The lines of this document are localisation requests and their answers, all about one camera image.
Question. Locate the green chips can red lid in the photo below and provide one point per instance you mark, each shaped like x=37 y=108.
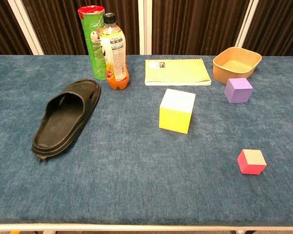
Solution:
x=89 y=39

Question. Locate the medium purple foam cube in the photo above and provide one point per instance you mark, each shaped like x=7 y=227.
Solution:
x=235 y=93

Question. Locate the yellow spiral notebook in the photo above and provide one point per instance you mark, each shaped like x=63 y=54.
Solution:
x=178 y=72

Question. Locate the black rubber slipper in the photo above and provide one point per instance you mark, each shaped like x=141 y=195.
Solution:
x=61 y=122

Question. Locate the large yellow foam cube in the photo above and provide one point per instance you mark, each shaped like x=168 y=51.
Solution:
x=174 y=119

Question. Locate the small red foam cube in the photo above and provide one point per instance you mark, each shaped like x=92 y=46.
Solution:
x=249 y=165

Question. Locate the white table frame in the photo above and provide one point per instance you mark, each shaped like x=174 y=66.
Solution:
x=136 y=227

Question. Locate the brown paper bowl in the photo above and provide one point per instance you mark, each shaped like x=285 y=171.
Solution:
x=222 y=73

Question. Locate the yellow floor tape strip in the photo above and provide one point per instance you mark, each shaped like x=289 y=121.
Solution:
x=14 y=232

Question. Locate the orange drink plastic bottle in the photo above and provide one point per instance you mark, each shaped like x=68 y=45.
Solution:
x=116 y=61

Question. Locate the dark pleated screen panel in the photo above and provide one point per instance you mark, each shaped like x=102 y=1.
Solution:
x=2 y=24
x=278 y=24
x=58 y=24
x=197 y=24

